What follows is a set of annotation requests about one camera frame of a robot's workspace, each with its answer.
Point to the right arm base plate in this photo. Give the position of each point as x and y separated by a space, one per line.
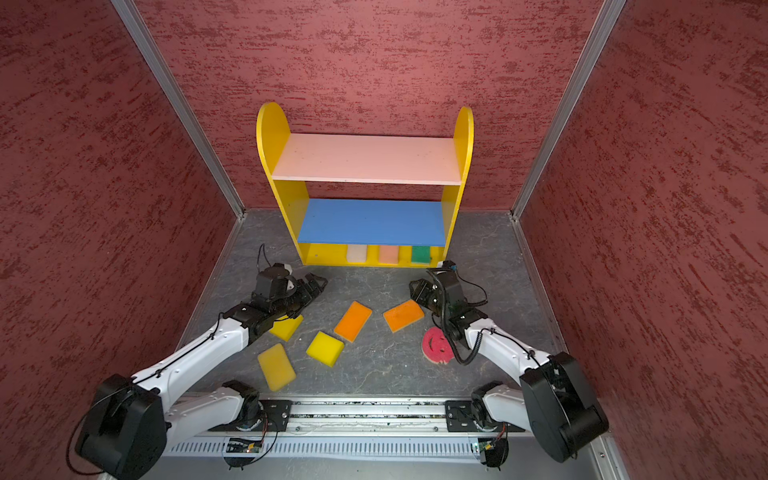
459 417

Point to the yellow shelf unit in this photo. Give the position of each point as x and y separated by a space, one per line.
321 229

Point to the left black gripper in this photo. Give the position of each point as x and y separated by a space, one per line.
307 295

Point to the aluminium front rail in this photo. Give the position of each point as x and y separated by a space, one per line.
372 410

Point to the left circuit board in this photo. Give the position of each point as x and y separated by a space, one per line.
243 446

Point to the cream white sponge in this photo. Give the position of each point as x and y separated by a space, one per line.
356 254

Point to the orange sponge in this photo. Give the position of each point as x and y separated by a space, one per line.
352 322
403 315

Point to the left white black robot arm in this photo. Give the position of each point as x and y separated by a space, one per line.
134 419

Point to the pink round smiley sponge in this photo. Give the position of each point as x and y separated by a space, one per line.
436 347

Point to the orange sponge right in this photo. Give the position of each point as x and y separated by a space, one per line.
403 315

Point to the large yellow sponge front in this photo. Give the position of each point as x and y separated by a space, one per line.
276 367

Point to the circuit board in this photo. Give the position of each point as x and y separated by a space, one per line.
243 446
492 446

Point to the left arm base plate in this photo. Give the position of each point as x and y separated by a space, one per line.
274 415

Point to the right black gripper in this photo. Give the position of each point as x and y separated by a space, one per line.
421 291

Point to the yellow sponge near left gripper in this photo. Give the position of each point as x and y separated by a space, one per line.
285 327

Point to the green sponge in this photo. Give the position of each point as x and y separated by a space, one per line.
421 255

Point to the salmon pink sponge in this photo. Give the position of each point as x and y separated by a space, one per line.
388 255

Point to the right circuit board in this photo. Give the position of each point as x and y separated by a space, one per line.
492 446

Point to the orange sponge left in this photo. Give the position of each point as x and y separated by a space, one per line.
352 322

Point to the small yellow square sponge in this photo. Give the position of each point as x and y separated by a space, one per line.
325 349

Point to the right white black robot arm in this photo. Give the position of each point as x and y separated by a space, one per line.
548 396

